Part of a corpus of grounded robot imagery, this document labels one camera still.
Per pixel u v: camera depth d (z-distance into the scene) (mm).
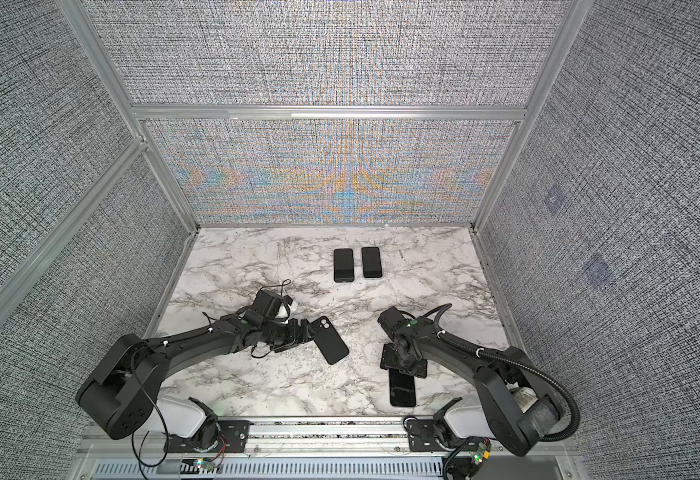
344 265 1066
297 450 732
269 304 706
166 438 732
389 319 717
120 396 428
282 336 760
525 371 424
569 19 705
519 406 421
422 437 729
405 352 638
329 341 889
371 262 1093
